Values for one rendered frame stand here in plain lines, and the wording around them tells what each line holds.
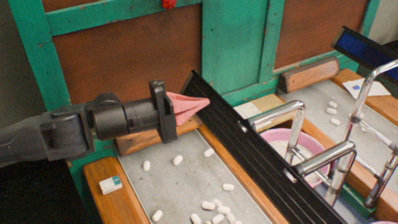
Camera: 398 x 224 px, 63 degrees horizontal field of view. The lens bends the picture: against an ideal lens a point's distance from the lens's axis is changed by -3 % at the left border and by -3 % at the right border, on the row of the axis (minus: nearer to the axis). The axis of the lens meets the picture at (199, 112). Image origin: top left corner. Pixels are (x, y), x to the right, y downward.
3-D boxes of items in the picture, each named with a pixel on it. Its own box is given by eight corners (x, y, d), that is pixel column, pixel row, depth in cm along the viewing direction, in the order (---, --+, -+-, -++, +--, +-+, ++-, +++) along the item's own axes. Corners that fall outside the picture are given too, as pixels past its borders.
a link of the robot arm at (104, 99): (63, 163, 55) (48, 116, 52) (66, 137, 65) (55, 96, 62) (133, 146, 58) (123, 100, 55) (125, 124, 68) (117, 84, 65)
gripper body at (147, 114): (166, 129, 65) (128, 138, 63) (158, 78, 61) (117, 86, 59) (174, 142, 59) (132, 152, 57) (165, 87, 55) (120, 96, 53)
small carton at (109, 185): (103, 195, 98) (102, 190, 96) (100, 186, 100) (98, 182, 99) (122, 186, 100) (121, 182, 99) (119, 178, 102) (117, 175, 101)
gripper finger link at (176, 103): (205, 118, 67) (159, 129, 64) (201, 84, 64) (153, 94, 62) (217, 130, 60) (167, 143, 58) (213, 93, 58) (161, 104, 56)
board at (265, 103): (223, 147, 113) (223, 144, 112) (201, 121, 123) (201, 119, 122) (296, 116, 125) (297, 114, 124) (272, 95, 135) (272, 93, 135)
